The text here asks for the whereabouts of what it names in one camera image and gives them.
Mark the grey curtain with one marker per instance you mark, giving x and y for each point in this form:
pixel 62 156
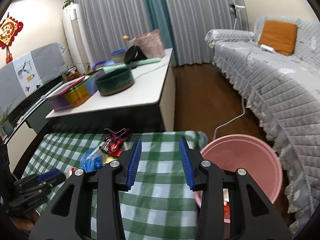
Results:
pixel 107 17

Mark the teal curtain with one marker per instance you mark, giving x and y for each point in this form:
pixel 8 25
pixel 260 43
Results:
pixel 156 12

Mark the red knot wall ornament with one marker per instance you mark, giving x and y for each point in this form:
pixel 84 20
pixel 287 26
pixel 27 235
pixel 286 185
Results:
pixel 8 32

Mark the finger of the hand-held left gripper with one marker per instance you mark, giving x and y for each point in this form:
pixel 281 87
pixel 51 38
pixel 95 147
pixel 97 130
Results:
pixel 51 175
pixel 30 201

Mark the orange cushion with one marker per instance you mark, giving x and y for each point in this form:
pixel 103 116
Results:
pixel 278 37

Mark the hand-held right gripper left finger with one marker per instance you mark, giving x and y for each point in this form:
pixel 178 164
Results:
pixel 133 166

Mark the red plastic bag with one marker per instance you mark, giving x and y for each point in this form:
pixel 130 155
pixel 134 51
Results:
pixel 226 211

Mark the dark green round tin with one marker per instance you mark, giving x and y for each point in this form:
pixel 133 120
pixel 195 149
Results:
pixel 115 81

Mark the pink patterned bag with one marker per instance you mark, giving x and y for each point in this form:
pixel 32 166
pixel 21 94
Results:
pixel 151 45

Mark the television with grey cover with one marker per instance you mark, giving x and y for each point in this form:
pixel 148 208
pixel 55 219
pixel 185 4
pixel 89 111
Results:
pixel 27 72

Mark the green plant on air conditioner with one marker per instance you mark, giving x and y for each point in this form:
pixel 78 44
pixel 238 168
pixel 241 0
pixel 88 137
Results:
pixel 68 3

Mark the black round hat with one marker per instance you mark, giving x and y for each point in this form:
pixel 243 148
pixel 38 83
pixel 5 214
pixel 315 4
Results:
pixel 133 54

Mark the gold foil wrapper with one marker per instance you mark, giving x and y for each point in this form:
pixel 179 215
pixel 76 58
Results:
pixel 107 159

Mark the yellow artificial flower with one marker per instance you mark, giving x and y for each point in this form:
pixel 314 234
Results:
pixel 125 37

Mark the white standing air conditioner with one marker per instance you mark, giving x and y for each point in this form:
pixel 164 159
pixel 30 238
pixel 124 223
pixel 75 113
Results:
pixel 72 37

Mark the grey fluffy cloth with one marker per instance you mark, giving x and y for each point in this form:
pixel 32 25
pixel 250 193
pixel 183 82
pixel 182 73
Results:
pixel 203 137

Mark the sofa with grey quilted cover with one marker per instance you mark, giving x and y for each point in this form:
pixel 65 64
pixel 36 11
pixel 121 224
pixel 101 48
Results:
pixel 275 85

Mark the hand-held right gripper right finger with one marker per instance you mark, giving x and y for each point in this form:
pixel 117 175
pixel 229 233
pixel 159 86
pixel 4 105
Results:
pixel 186 166

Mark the white clip lamp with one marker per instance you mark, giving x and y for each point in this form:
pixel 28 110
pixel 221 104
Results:
pixel 236 8

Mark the green checked tablecloth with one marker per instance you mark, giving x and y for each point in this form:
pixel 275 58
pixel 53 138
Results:
pixel 160 205

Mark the colourful tin box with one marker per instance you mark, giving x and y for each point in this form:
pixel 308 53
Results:
pixel 75 93

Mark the white coffee table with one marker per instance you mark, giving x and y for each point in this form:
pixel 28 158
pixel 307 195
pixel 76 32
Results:
pixel 140 95

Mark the small potted plant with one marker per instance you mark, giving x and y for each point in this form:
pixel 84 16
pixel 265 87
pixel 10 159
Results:
pixel 5 122

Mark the television cabinet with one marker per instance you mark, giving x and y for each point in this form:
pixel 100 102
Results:
pixel 30 120

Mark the stack of colourful bowls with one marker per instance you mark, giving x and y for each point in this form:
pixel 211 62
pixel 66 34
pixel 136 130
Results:
pixel 118 56

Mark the person's left hand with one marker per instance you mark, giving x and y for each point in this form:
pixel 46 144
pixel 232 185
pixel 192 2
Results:
pixel 23 223

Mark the red snack wrapper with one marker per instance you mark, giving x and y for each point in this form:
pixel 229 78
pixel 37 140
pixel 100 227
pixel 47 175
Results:
pixel 113 147

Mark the pink plastic bucket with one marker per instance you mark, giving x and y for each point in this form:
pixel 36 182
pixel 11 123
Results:
pixel 250 160

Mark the blue plastic bag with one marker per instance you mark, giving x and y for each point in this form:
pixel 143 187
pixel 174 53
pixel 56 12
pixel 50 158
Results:
pixel 91 161

